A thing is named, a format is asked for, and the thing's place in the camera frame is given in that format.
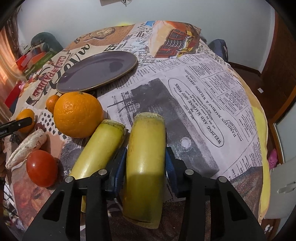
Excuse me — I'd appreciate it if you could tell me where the medium orange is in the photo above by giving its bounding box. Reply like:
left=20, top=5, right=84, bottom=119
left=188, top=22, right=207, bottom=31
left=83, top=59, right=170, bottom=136
left=16, top=108, right=35, bottom=133

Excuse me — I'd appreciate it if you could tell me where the peeled pomelo segment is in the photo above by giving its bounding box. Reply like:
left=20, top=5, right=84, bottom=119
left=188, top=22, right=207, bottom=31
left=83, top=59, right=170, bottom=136
left=6, top=129, right=47, bottom=169

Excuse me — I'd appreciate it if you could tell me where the yellow banana piece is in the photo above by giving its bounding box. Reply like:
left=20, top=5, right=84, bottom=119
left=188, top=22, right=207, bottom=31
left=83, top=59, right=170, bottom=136
left=69, top=119, right=127, bottom=213
left=122, top=113, right=166, bottom=229

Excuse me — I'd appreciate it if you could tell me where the red tomato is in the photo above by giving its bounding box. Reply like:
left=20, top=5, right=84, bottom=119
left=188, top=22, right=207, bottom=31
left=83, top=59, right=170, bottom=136
left=26, top=150, right=58, bottom=188

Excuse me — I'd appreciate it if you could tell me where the large orange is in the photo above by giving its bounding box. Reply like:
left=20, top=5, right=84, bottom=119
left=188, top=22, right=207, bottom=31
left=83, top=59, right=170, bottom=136
left=53, top=92, right=104, bottom=138

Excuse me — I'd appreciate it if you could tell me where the dark red grape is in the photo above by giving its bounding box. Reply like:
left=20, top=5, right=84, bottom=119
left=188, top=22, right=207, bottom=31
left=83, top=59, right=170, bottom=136
left=35, top=123, right=47, bottom=132

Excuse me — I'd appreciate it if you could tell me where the red box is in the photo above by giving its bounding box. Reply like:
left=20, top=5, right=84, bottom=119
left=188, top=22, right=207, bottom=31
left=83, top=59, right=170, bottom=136
left=4, top=81, right=24, bottom=108

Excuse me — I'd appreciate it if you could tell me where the small tangerine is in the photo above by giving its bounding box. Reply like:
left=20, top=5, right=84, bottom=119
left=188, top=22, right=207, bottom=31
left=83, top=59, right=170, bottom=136
left=46, top=95, right=60, bottom=113

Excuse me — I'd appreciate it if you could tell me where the orange curtain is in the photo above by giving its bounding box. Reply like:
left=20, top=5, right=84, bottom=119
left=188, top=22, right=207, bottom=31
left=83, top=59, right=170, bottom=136
left=0, top=27, right=23, bottom=124

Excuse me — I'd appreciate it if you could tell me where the green storage box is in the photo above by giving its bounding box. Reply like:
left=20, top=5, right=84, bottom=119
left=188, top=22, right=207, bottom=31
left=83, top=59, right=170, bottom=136
left=24, top=51, right=57, bottom=79

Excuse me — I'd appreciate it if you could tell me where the pink slipper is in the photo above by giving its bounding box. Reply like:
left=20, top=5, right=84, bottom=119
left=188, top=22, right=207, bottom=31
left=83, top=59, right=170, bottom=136
left=267, top=149, right=278, bottom=170

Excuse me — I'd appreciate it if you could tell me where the retro print tablecloth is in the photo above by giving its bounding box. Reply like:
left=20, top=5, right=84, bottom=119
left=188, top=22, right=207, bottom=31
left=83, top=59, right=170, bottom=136
left=4, top=21, right=270, bottom=240

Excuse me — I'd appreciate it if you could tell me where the grey plush toy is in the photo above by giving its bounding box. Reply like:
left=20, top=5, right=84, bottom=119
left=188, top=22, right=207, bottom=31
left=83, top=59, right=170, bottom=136
left=31, top=32, right=63, bottom=52

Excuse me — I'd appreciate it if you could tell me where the dark purple plate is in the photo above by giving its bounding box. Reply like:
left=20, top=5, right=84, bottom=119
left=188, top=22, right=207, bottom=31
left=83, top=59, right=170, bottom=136
left=56, top=51, right=137, bottom=93

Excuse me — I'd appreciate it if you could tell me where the blue backpack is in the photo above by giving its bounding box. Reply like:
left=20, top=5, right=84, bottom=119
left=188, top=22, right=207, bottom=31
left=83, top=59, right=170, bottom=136
left=208, top=39, right=229, bottom=62

